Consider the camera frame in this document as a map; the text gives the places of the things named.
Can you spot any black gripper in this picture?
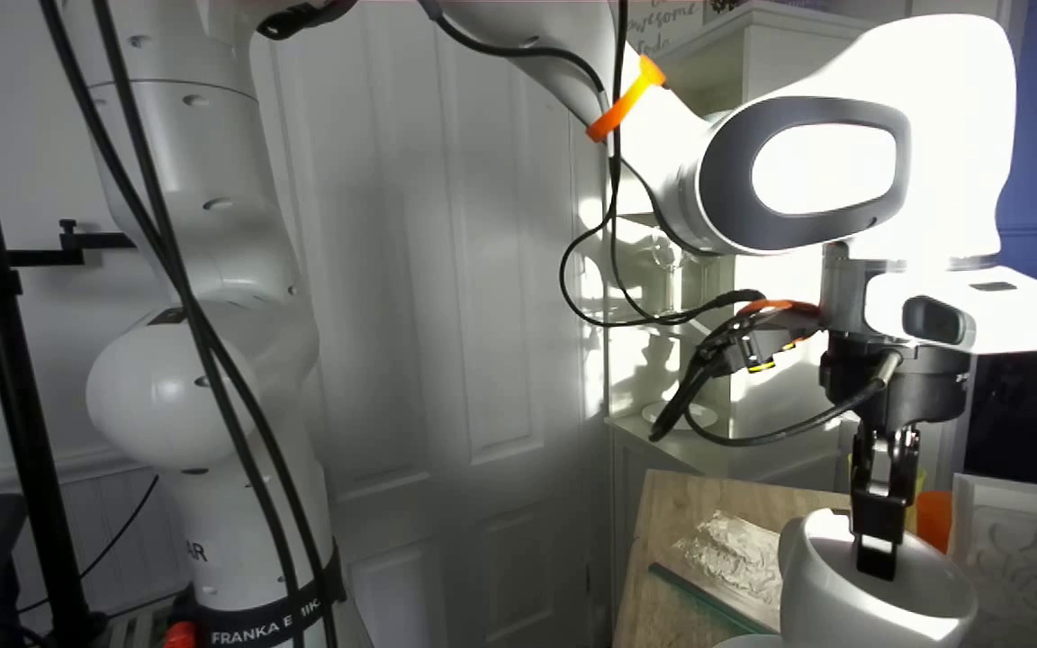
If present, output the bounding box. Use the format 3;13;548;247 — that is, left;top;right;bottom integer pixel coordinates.
819;333;981;585

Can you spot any white ceramic cup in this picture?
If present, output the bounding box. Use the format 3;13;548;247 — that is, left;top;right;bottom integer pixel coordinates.
777;504;981;648

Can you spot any white rose-cutout napkin holder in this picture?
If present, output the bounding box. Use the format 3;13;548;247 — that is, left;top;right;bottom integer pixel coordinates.
947;470;1037;648

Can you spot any white panelled door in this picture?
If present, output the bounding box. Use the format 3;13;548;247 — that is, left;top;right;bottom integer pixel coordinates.
251;0;618;648

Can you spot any white open shelf cabinet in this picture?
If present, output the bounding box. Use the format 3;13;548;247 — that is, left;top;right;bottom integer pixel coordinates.
602;0;896;487

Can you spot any red round knob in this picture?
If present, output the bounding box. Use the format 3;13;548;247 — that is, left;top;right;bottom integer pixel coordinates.
164;615;204;648

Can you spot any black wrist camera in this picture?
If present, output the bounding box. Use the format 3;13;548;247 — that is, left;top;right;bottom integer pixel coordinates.
708;297;831;378

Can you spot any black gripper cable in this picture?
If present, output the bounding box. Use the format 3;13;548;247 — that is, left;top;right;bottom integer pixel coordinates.
558;0;902;449

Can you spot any orange strap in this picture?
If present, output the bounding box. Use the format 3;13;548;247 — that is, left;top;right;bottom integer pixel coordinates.
584;50;669;145

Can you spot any black cable bundle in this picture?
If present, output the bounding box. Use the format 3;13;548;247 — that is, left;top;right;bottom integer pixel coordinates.
38;0;347;648

